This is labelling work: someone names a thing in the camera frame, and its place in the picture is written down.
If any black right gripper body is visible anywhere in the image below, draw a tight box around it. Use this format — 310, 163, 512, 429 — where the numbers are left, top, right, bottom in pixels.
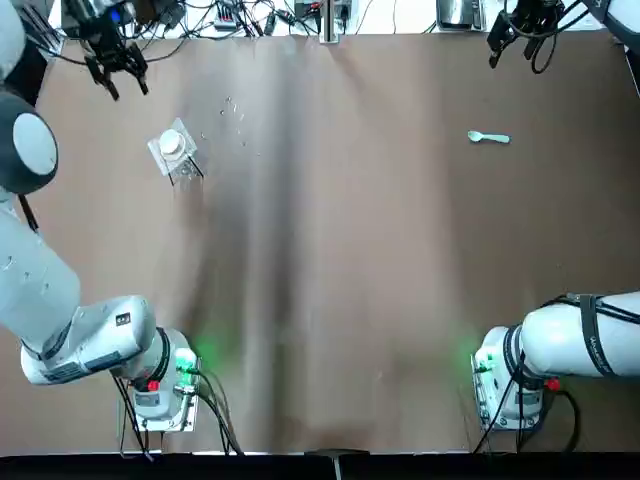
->
502, 0, 569, 24

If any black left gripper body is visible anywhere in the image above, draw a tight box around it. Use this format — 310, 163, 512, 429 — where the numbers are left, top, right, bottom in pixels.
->
62, 0, 137, 57

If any small pale green spoon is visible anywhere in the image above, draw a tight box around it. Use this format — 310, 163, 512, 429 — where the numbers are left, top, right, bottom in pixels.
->
467, 130, 512, 147

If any wire mesh tripod stand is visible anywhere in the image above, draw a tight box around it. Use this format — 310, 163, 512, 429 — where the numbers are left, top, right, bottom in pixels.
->
146, 117, 208, 188

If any aluminium profile post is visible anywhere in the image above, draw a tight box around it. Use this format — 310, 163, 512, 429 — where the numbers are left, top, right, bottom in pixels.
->
319, 0, 347, 44

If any black left arm base cable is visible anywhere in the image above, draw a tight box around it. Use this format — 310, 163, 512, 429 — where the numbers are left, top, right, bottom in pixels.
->
192, 367, 247, 457

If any black arm base cable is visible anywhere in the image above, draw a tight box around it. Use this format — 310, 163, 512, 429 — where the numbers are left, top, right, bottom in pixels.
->
192, 367, 247, 457
469, 387, 582, 455

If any black right arm base cable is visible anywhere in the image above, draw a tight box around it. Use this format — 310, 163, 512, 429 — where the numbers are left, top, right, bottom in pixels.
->
469, 387, 582, 455

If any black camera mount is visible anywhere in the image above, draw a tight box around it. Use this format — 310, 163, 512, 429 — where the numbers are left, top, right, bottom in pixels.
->
303, 448, 372, 480

